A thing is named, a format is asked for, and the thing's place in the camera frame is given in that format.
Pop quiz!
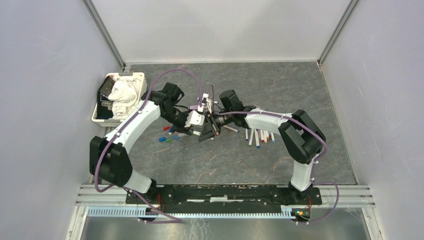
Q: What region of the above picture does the white marker red cap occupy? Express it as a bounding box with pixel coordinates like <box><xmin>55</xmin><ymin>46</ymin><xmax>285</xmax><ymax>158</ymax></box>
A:
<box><xmin>258</xmin><ymin>129</ymin><xmax>266</xmax><ymax>143</ymax></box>

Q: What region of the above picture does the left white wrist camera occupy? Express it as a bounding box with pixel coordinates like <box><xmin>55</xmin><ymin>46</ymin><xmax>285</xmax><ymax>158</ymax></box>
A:
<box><xmin>184</xmin><ymin>110</ymin><xmax>205</xmax><ymax>128</ymax></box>

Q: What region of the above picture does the slotted cable duct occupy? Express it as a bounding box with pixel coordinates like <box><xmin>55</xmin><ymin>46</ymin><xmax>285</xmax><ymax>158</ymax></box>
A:
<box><xmin>86</xmin><ymin>206</ymin><xmax>294</xmax><ymax>219</ymax></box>

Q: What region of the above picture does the purple cable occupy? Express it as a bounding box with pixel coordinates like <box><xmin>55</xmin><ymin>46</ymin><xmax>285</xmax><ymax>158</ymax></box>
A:
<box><xmin>209</xmin><ymin>84</ymin><xmax>340</xmax><ymax>226</ymax></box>
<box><xmin>93</xmin><ymin>68</ymin><xmax>204</xmax><ymax>224</ymax></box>

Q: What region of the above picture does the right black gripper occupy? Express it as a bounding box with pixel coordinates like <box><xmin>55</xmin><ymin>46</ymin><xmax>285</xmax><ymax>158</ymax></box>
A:
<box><xmin>198</xmin><ymin>109</ymin><xmax>234</xmax><ymax>142</ymax></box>

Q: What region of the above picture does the white marker light-blue cap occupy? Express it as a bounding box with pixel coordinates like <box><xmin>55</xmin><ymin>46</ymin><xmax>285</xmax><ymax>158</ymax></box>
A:
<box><xmin>269</xmin><ymin>132</ymin><xmax>275</xmax><ymax>142</ymax></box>

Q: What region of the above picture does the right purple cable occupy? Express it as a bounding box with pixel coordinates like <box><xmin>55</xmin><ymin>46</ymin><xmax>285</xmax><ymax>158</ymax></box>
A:
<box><xmin>209</xmin><ymin>84</ymin><xmax>340</xmax><ymax>226</ymax></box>

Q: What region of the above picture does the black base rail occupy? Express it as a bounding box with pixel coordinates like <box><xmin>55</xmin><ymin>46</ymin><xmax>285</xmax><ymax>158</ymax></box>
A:
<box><xmin>142</xmin><ymin>184</ymin><xmax>323</xmax><ymax>214</ymax></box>

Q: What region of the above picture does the black box in basket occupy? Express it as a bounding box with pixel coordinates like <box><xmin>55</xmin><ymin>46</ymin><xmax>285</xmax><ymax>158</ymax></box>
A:
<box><xmin>96</xmin><ymin>75</ymin><xmax>115</xmax><ymax>120</ymax></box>

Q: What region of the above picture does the white crumpled cloth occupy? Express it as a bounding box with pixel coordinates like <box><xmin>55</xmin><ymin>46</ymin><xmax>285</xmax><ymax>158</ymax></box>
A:
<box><xmin>108</xmin><ymin>75</ymin><xmax>145</xmax><ymax>120</ymax></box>

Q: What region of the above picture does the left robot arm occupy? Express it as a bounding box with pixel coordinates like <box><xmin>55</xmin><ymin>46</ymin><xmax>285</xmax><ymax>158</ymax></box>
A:
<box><xmin>89</xmin><ymin>82</ymin><xmax>191</xmax><ymax>204</ymax></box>

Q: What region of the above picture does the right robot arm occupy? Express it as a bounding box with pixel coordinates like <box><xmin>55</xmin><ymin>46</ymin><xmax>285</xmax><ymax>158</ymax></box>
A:
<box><xmin>191</xmin><ymin>90</ymin><xmax>328</xmax><ymax>204</ymax></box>

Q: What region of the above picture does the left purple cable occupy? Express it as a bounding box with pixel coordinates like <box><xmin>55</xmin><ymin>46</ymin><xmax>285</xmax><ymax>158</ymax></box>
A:
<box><xmin>93</xmin><ymin>68</ymin><xmax>204</xmax><ymax>224</ymax></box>

